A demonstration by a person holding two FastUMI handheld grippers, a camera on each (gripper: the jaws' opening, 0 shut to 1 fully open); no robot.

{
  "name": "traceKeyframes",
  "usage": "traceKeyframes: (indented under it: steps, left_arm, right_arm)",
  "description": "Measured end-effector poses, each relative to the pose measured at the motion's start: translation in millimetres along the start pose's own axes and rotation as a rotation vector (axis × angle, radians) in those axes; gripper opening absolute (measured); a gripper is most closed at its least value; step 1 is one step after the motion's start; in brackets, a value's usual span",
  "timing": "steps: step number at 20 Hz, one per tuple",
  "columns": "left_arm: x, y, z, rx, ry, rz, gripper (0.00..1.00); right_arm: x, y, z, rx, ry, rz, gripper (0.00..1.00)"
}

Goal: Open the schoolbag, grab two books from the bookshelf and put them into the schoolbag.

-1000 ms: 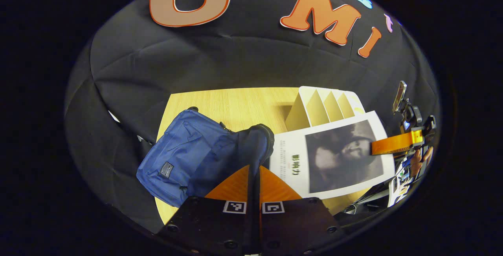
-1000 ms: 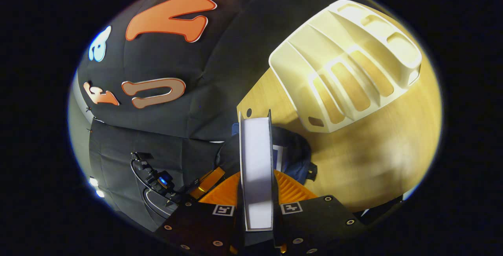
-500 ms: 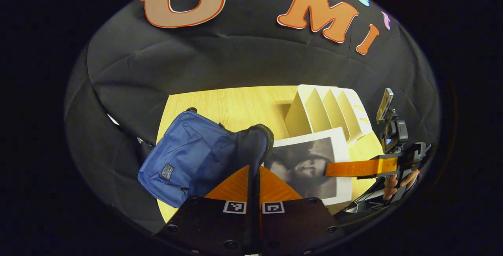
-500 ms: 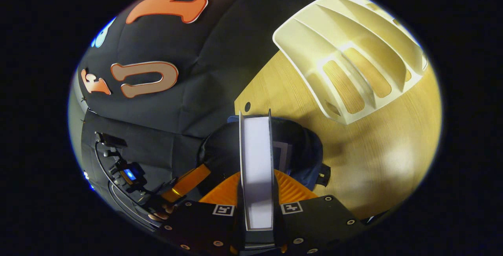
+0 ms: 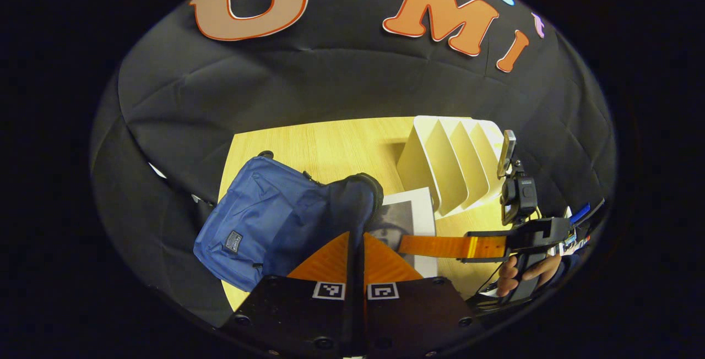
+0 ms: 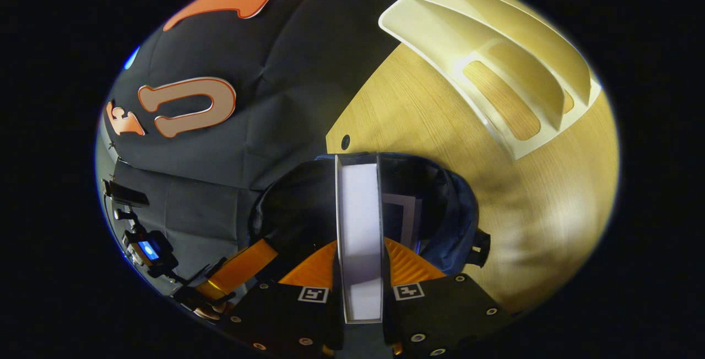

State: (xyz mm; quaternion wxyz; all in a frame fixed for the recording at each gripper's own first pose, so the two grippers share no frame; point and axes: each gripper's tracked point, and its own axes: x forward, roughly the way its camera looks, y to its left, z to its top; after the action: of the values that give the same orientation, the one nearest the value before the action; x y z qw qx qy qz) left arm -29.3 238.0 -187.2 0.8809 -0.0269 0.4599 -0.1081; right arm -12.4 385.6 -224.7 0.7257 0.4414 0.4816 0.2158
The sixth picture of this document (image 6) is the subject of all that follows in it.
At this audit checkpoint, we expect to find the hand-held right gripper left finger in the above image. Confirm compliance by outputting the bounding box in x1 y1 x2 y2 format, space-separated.
216 241 345 357

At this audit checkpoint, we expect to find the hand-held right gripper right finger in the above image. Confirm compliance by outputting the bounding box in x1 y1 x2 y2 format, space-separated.
383 238 514 357

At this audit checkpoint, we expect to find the blue schoolbag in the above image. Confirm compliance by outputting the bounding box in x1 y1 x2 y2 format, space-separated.
248 151 492 293

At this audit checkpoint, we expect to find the blue picture cover book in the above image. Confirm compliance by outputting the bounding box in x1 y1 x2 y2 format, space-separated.
382 193 424 255

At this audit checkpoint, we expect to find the grey dark spine book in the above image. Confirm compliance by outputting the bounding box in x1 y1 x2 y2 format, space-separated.
335 154 385 325

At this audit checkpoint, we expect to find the white bookshelf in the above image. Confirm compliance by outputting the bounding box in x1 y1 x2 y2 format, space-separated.
378 0 603 160

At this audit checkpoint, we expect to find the black device with blue light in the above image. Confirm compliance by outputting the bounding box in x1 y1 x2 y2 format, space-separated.
121 229 180 278

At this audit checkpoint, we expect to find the black flat device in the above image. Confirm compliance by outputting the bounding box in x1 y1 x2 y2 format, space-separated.
102 179 150 208

